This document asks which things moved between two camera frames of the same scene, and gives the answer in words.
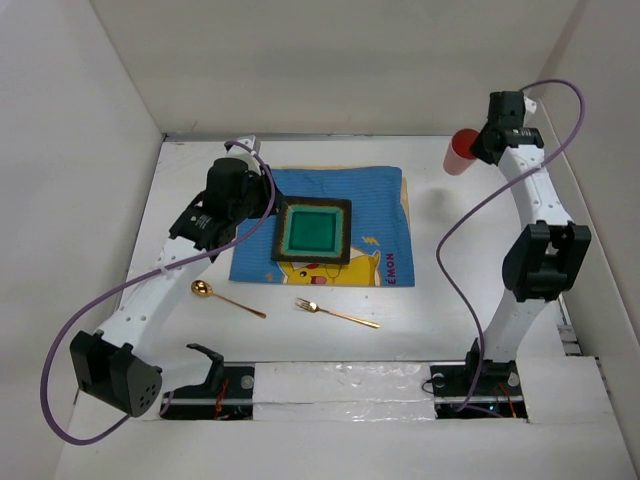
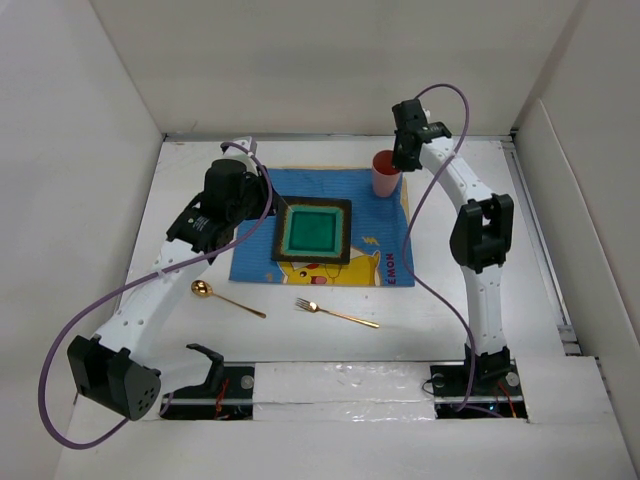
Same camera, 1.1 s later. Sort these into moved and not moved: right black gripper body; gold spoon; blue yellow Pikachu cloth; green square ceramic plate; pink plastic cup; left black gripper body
Moved: right black gripper body; pink plastic cup
Not moved: gold spoon; left black gripper body; blue yellow Pikachu cloth; green square ceramic plate
